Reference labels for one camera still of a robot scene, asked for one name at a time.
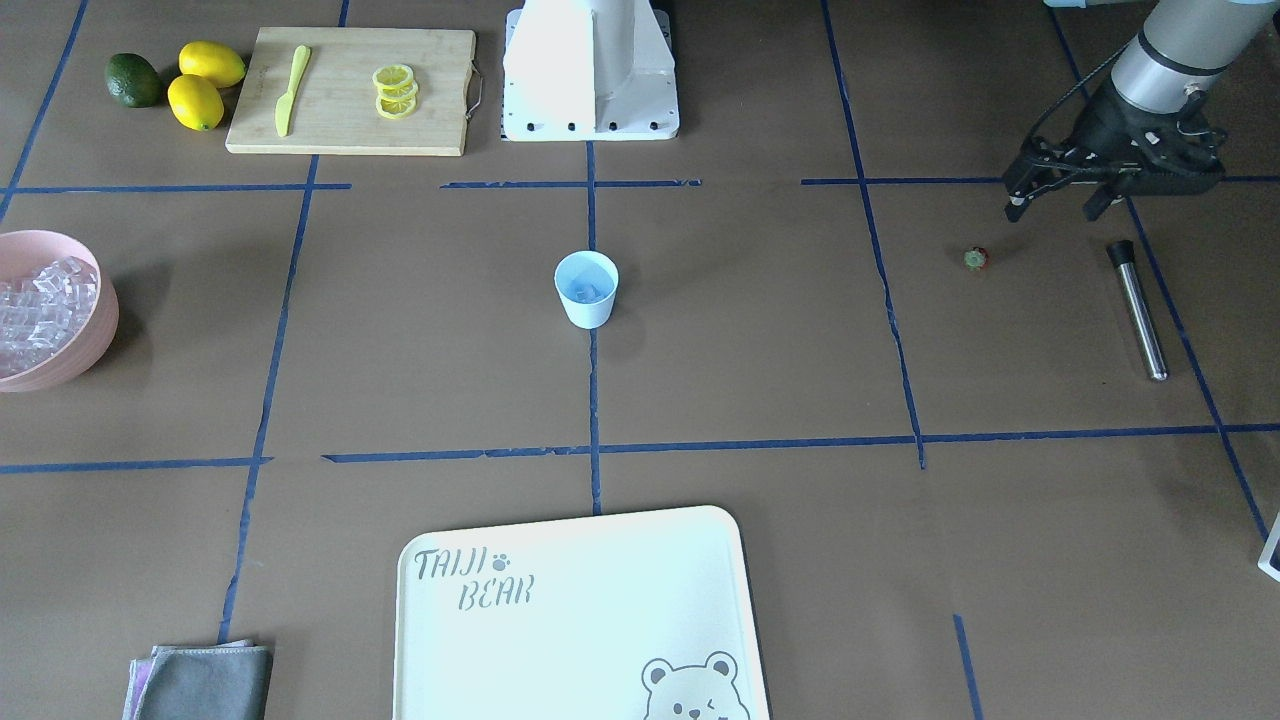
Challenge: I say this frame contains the steel muddler black tip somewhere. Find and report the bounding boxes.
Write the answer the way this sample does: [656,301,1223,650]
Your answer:
[1106,240,1169,382]

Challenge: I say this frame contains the pile of clear ice cubes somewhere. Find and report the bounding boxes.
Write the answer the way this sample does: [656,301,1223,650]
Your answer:
[1,256,101,378]

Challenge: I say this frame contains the yellow lemon near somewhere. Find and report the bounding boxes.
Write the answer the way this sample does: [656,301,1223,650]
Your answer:
[166,74,225,132]

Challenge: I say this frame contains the wooden cutting board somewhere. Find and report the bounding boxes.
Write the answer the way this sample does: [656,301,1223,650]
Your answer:
[225,26,477,158]

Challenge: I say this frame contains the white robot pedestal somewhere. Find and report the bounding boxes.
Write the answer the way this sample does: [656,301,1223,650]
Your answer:
[500,1,681,143]

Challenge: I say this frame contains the green lime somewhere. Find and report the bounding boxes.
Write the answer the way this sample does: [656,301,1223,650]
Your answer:
[104,53,164,109]

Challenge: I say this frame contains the cream bear tray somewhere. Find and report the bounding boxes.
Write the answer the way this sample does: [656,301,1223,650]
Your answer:
[390,505,771,719]

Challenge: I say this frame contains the lemon slices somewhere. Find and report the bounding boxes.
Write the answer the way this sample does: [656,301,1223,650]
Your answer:
[371,63,419,120]

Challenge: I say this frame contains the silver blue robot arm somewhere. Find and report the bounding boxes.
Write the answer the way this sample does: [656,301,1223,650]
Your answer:
[1068,1,1277,159]

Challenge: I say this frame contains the folded grey cloth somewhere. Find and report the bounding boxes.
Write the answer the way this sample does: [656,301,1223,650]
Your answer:
[122,639,273,719]

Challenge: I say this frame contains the pink bowl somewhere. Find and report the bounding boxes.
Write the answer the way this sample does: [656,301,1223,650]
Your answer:
[1,231,119,393]

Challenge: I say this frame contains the yellow plastic knife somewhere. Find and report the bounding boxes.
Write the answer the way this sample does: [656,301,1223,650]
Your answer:
[274,45,312,138]

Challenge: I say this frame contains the yellow lemon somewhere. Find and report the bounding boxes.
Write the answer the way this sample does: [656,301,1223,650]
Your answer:
[166,74,225,132]
[178,40,247,88]

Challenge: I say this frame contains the light blue paper cup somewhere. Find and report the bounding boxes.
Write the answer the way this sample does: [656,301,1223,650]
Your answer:
[553,250,620,331]

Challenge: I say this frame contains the small strawberry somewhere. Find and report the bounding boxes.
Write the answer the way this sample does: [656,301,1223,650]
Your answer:
[963,246,989,272]

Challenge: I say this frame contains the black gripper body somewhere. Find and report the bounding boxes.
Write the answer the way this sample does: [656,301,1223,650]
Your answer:
[1070,95,1151,161]

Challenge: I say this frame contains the yellow lemon far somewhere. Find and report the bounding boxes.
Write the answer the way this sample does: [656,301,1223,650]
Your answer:
[178,40,247,88]

